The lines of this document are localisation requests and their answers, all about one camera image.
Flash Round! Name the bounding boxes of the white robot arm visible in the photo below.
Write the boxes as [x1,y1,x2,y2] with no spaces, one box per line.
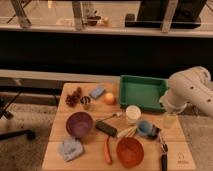
[159,66,213,129]

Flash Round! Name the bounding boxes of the green plastic tray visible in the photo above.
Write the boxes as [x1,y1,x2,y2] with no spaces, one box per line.
[119,75,167,112]

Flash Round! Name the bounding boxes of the blue cup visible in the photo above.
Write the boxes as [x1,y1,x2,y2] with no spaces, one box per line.
[137,120,153,136]

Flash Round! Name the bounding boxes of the white cup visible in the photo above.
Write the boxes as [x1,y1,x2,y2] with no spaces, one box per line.
[126,105,141,124]

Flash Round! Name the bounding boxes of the orange bowl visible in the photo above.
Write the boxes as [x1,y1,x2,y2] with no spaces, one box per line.
[116,137,144,168]

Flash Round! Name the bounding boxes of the metal spoon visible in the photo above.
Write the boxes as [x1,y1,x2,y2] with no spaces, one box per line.
[97,112,122,121]

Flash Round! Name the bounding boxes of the orange ball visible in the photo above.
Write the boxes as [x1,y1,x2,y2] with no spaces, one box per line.
[104,93,115,105]

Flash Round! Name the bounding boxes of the black remote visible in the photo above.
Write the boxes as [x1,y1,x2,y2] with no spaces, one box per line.
[95,121,117,137]

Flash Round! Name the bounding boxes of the orange carrot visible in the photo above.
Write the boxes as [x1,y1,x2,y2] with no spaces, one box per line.
[104,136,112,165]

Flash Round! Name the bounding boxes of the blue sponge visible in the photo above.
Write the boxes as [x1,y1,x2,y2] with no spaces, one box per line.
[89,87,105,99]

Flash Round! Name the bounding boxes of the wooden table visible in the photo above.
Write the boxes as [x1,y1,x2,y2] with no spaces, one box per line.
[41,81,197,171]

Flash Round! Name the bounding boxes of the striped small ball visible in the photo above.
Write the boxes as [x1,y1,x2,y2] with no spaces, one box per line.
[80,96,91,105]

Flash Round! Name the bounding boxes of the purple bowl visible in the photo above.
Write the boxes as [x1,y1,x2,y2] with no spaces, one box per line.
[66,112,93,138]

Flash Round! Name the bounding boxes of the light blue cloth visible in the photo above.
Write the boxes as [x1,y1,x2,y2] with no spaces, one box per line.
[58,138,84,162]

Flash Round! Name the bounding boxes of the black office chair base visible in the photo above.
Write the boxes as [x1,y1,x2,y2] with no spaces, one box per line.
[0,93,36,141]

